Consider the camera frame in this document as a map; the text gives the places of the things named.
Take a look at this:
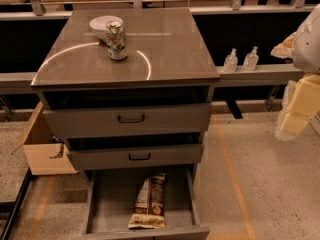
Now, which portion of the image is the right clear sanitizer bottle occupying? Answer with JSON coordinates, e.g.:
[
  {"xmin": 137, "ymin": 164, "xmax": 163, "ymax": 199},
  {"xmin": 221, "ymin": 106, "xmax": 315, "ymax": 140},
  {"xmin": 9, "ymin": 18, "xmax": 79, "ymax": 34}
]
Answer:
[{"xmin": 243, "ymin": 46, "xmax": 259, "ymax": 70}]

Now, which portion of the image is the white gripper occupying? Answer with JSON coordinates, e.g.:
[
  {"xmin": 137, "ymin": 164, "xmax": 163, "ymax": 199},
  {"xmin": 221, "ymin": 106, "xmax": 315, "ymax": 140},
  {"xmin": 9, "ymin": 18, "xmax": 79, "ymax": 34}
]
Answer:
[{"xmin": 271, "ymin": 32, "xmax": 320, "ymax": 141}]

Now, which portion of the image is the grey bottom drawer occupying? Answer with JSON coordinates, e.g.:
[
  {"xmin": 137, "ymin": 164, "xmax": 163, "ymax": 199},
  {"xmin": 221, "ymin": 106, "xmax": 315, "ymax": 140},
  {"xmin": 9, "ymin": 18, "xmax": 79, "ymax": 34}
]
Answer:
[{"xmin": 78, "ymin": 165, "xmax": 209, "ymax": 240}]

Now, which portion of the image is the grey middle drawer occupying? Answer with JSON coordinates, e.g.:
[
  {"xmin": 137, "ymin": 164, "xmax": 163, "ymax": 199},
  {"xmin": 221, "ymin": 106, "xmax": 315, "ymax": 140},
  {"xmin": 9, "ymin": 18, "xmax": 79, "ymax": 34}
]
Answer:
[{"xmin": 67, "ymin": 144, "xmax": 203, "ymax": 171}]

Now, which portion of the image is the grey drawer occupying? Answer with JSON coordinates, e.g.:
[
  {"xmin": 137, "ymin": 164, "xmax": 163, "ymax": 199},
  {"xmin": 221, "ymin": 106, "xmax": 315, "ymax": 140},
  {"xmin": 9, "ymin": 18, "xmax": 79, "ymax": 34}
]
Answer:
[
  {"xmin": 44, "ymin": 103, "xmax": 211, "ymax": 138},
  {"xmin": 78, "ymin": 165, "xmax": 209, "ymax": 240},
  {"xmin": 67, "ymin": 144, "xmax": 203, "ymax": 171}
]

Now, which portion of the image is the open cardboard box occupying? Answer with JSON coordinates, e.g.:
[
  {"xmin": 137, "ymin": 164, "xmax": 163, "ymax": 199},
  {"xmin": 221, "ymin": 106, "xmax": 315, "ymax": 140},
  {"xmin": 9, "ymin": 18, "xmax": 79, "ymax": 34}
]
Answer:
[{"xmin": 14, "ymin": 102, "xmax": 77, "ymax": 175}]

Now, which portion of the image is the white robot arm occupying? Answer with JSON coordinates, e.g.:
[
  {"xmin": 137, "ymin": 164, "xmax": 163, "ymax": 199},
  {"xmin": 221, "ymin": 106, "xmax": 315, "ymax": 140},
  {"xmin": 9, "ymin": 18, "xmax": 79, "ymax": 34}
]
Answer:
[{"xmin": 271, "ymin": 4, "xmax": 320, "ymax": 141}]

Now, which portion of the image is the grey metal rail shelf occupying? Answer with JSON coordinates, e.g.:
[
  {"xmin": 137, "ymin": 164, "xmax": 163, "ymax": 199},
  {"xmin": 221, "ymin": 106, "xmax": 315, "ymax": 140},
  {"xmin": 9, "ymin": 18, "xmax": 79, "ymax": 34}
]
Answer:
[{"xmin": 0, "ymin": 6, "xmax": 313, "ymax": 95}]

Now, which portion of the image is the green white soda can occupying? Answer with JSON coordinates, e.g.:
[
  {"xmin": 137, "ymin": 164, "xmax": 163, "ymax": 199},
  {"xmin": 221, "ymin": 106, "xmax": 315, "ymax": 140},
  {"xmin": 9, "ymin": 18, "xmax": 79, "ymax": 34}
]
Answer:
[{"xmin": 105, "ymin": 20, "xmax": 127, "ymax": 61}]

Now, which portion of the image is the clear sanitizer bottle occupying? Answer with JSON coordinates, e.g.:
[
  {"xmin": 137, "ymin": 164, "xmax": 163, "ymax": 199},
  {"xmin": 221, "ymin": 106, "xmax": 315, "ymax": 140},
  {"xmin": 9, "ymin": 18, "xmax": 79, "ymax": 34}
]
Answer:
[
  {"xmin": 223, "ymin": 48, "xmax": 238, "ymax": 72},
  {"xmin": 243, "ymin": 46, "xmax": 259, "ymax": 70}
]

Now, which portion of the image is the white bowl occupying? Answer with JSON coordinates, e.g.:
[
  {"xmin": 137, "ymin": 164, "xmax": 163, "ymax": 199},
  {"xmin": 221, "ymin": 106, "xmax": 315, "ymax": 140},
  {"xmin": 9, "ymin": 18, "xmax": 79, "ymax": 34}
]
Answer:
[{"xmin": 89, "ymin": 15, "xmax": 122, "ymax": 41}]

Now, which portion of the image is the left clear sanitizer bottle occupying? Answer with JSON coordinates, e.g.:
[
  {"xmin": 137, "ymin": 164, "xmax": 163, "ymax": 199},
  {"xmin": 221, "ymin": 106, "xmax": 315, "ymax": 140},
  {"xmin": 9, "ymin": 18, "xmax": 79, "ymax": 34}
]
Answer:
[{"xmin": 223, "ymin": 48, "xmax": 238, "ymax": 72}]

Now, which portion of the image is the grey drawer cabinet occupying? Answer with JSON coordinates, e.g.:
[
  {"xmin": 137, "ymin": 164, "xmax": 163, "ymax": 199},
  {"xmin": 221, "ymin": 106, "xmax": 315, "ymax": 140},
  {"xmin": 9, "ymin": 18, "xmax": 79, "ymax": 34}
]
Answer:
[{"xmin": 30, "ymin": 7, "xmax": 221, "ymax": 172}]

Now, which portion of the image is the grey top drawer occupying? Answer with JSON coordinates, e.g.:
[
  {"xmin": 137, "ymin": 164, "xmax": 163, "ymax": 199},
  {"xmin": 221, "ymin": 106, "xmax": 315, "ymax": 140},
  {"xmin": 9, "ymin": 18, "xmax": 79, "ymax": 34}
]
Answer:
[{"xmin": 44, "ymin": 103, "xmax": 211, "ymax": 138}]

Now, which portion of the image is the black floor frame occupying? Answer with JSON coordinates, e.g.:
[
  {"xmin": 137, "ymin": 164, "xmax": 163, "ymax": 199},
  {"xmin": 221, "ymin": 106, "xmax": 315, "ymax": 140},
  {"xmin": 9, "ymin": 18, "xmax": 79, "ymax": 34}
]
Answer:
[{"xmin": 0, "ymin": 169, "xmax": 33, "ymax": 240}]

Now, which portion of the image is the brown chip bag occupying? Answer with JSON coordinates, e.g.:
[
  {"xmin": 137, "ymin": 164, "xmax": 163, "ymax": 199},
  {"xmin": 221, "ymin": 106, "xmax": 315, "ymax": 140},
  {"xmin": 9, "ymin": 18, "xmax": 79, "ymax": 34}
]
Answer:
[{"xmin": 128, "ymin": 173, "xmax": 166, "ymax": 229}]

